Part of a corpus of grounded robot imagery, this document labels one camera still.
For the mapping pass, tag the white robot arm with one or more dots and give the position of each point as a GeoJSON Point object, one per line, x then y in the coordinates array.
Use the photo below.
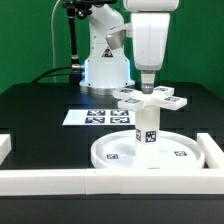
{"type": "Point", "coordinates": [116, 45]}

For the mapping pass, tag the white marker sheet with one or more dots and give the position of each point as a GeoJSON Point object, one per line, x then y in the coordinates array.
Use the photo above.
{"type": "Point", "coordinates": [86, 117]}

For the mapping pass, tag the white obstacle fence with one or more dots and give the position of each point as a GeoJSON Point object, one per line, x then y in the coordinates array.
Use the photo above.
{"type": "Point", "coordinates": [106, 181]}

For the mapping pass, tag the white cross-shaped table base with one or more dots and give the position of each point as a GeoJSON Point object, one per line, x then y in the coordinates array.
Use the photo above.
{"type": "Point", "coordinates": [162, 97]}

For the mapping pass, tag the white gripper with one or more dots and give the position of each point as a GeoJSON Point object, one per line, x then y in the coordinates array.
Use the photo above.
{"type": "Point", "coordinates": [149, 37]}

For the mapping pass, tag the white round table top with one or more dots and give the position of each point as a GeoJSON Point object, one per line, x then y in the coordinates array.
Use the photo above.
{"type": "Point", "coordinates": [117, 151]}

